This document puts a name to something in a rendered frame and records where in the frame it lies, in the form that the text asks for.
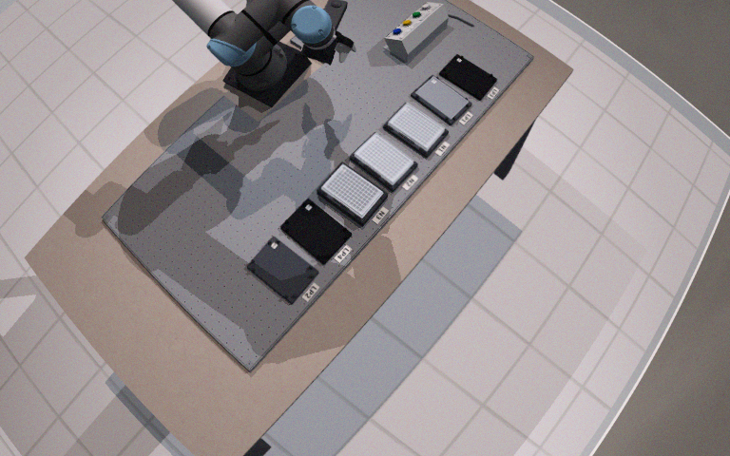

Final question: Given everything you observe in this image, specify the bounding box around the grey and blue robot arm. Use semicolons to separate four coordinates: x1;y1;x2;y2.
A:
172;0;348;91

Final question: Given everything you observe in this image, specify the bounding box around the grey button panel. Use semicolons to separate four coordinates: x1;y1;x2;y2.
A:
384;2;463;62

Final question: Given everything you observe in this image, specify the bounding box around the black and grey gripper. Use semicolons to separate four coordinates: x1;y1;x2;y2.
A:
300;31;356;65

